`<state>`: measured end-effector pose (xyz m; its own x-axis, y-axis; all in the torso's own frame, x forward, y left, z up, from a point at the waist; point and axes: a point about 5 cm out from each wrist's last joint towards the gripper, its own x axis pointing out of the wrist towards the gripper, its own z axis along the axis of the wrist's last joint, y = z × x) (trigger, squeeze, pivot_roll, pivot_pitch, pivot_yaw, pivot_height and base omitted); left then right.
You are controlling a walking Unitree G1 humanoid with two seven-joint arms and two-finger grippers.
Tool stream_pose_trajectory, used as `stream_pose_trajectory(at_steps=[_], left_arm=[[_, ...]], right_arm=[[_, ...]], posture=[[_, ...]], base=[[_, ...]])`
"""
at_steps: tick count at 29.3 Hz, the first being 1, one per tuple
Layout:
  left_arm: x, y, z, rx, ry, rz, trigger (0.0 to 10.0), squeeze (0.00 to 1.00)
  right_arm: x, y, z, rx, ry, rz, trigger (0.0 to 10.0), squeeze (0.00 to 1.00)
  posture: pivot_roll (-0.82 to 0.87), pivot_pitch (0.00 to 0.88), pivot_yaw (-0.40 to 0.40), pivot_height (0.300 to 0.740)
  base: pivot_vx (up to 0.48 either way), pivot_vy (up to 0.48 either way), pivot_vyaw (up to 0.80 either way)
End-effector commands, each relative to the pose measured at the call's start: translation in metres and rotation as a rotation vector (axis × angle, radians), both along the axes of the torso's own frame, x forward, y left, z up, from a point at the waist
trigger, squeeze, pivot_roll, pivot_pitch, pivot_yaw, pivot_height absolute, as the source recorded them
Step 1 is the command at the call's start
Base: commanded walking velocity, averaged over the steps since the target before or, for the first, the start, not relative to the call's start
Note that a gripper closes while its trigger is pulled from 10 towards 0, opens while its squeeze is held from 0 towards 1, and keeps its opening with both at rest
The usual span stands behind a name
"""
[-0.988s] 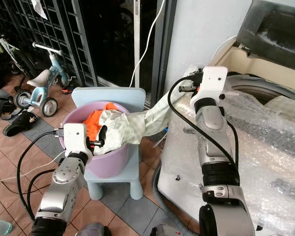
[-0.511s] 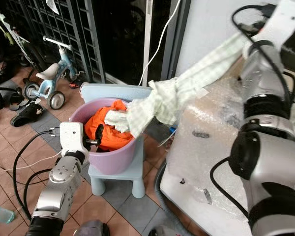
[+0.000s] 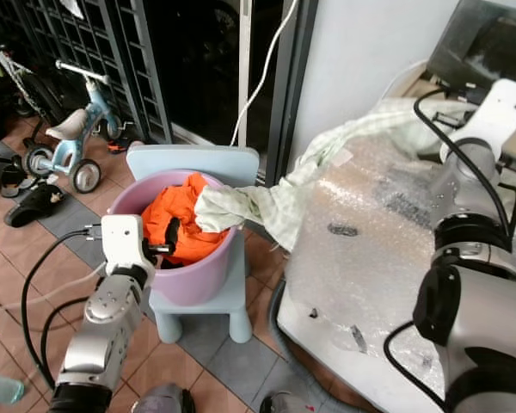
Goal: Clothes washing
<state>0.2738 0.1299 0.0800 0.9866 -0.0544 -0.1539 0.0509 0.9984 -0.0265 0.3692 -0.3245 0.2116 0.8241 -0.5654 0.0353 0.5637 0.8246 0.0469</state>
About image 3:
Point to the dark washer lid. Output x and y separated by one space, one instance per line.
482 39

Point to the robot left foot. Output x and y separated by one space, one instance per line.
159 400

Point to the light blue plastic stool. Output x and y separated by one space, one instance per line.
232 297

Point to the blue children's tricycle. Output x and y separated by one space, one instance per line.
69 142

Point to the bubble wrapped washing machine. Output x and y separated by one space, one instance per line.
361 275

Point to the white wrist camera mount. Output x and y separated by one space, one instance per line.
499 112
123 237

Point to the clear plastic bottle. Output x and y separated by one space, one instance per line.
2 387

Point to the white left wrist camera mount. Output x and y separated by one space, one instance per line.
123 237

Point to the purple plastic basin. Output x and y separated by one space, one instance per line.
198 275

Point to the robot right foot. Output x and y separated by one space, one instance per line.
284 403

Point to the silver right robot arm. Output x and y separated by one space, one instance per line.
477 301

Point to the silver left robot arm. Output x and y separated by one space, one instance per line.
107 327

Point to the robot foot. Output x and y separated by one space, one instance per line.
159 400
284 403

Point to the black metal window grille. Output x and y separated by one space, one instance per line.
69 39

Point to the green checked cloth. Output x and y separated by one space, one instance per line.
271 202

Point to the orange garment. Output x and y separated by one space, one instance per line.
174 205

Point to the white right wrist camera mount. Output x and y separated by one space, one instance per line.
499 112

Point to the black slipper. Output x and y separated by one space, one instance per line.
34 205

